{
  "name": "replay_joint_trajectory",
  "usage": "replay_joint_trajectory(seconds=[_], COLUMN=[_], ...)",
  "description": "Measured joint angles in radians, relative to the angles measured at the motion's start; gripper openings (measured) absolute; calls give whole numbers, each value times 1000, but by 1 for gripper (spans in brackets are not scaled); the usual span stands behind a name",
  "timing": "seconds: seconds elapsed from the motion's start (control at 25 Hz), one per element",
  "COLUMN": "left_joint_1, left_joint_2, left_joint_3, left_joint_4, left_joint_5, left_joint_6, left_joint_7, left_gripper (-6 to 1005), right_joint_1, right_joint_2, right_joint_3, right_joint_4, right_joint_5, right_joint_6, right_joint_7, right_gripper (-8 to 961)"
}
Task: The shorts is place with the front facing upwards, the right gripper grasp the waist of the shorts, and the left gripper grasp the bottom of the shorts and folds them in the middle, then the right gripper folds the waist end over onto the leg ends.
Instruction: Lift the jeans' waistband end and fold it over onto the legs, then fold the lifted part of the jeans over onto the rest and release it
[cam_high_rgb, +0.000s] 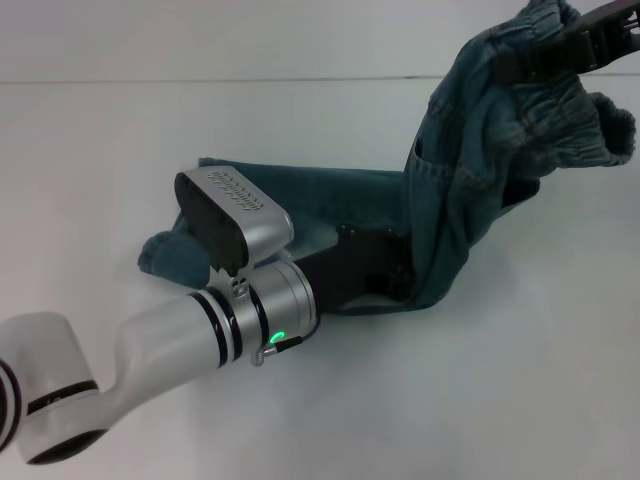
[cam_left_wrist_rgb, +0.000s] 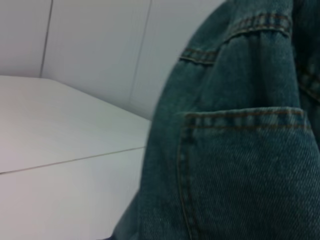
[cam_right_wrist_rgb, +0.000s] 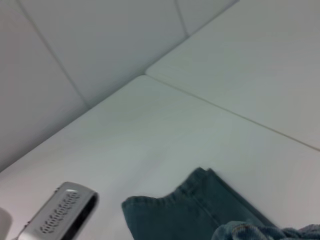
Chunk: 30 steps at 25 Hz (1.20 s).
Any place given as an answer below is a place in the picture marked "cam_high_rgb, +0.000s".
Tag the blue faded denim shorts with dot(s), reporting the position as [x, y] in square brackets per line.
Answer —
[465, 165]

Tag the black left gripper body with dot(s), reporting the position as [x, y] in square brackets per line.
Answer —
[360, 265]

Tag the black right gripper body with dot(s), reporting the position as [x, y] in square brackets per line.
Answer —
[620, 35]

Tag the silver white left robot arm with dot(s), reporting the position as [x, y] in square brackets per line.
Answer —
[165, 345]

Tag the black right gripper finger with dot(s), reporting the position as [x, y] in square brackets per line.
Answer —
[595, 12]
[540, 62]

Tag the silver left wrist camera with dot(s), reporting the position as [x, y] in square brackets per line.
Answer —
[230, 215]

